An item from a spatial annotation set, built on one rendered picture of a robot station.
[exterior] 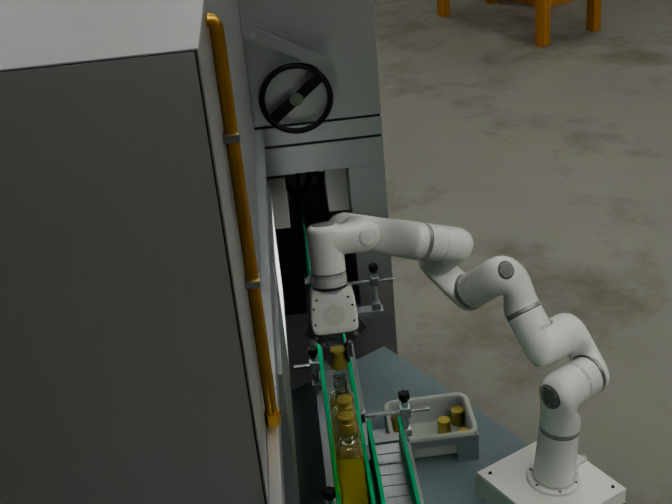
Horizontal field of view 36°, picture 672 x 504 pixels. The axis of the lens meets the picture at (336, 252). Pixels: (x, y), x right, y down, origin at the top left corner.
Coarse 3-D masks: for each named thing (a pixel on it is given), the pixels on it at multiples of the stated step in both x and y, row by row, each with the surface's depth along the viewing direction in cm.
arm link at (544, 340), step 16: (512, 320) 233; (528, 320) 230; (544, 320) 231; (560, 320) 234; (576, 320) 235; (528, 336) 230; (544, 336) 230; (560, 336) 231; (576, 336) 233; (528, 352) 232; (544, 352) 229; (560, 352) 231; (576, 352) 235; (592, 352) 234; (608, 384) 235
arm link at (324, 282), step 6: (312, 276) 216; (318, 276) 215; (324, 276) 214; (330, 276) 214; (336, 276) 214; (342, 276) 215; (306, 282) 217; (312, 282) 217; (318, 282) 215; (324, 282) 214; (330, 282) 214; (336, 282) 215; (342, 282) 216; (318, 288) 216; (324, 288) 215; (330, 288) 215
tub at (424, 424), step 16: (416, 400) 271; (432, 400) 272; (448, 400) 272; (464, 400) 269; (416, 416) 273; (432, 416) 273; (448, 416) 274; (464, 416) 270; (416, 432) 270; (432, 432) 270; (464, 432) 257
